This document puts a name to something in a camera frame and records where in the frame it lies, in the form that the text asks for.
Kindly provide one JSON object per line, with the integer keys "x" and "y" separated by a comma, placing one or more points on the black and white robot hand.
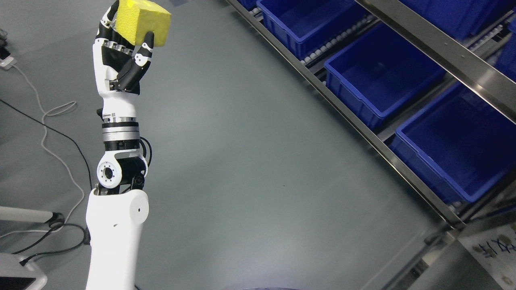
{"x": 118, "y": 68}

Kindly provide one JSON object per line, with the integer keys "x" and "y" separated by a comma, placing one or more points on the yellow foam block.
{"x": 135, "y": 18}

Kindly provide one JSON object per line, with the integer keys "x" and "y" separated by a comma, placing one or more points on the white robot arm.
{"x": 117, "y": 207}

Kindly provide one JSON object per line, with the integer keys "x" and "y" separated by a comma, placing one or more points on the blue plastic bin middle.
{"x": 379, "y": 74}

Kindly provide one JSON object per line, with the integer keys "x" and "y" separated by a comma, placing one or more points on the blue plastic bin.
{"x": 303, "y": 26}
{"x": 379, "y": 74}
{"x": 458, "y": 145}

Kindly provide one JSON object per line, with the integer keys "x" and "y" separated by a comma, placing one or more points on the metal roller shelf rack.
{"x": 460, "y": 63}

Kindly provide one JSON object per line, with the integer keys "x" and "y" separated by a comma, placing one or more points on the white power adapter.
{"x": 7, "y": 63}

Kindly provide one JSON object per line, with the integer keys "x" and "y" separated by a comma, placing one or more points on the blue plastic bin left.
{"x": 303, "y": 26}

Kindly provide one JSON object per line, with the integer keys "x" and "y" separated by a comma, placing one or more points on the white device base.
{"x": 14, "y": 276}

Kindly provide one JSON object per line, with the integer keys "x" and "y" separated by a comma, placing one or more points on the blue plastic bin right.
{"x": 458, "y": 145}

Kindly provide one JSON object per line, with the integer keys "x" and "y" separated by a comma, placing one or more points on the stainless steel table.
{"x": 479, "y": 256}

